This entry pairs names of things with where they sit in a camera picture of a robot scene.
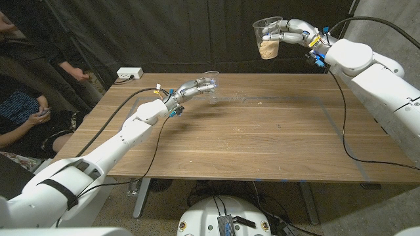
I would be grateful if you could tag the standing person at back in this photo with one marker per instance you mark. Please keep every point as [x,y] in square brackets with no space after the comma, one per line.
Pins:
[75,41]

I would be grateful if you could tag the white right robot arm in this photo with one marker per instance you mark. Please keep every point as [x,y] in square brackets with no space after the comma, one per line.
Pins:
[377,82]

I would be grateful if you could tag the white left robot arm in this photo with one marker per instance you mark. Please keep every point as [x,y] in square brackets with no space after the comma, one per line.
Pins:
[82,167]

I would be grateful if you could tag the seated person in blue top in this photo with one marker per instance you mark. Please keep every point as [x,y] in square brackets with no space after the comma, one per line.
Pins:
[16,108]

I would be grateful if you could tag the person in brown sweater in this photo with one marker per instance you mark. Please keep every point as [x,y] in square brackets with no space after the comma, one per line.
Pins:
[6,24]

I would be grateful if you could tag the clear plastic bottle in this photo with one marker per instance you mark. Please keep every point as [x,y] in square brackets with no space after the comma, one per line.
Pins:
[134,187]

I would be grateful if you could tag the grey box on torso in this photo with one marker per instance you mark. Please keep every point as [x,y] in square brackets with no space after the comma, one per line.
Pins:
[225,226]

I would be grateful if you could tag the person in black clothes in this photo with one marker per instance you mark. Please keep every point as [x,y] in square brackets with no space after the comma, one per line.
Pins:
[78,73]

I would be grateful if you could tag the white power strip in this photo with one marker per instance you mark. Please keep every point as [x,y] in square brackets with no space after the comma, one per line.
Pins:
[129,72]

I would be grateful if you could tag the black backdrop curtain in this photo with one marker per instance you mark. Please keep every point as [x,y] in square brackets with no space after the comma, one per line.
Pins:
[197,32]

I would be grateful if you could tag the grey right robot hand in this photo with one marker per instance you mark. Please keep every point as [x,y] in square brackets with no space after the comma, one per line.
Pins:
[298,31]

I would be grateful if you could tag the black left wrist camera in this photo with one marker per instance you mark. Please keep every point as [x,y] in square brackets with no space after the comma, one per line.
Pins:
[177,111]

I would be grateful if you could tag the clear plastic cup with sugar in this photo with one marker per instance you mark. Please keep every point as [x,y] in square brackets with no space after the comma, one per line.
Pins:
[269,52]

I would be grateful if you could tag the grey table leg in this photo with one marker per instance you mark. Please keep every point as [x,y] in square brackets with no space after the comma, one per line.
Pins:
[309,203]
[141,200]

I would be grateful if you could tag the black backdrop stand pole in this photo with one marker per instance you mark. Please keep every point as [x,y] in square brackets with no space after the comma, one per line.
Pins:
[351,10]

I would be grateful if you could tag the black round floor object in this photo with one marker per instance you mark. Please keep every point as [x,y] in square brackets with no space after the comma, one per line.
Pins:
[161,185]

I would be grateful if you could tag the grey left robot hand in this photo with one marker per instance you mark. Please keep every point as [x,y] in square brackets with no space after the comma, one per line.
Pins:
[188,91]

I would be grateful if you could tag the white robot torso base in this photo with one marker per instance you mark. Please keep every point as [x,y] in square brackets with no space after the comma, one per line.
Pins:
[210,213]

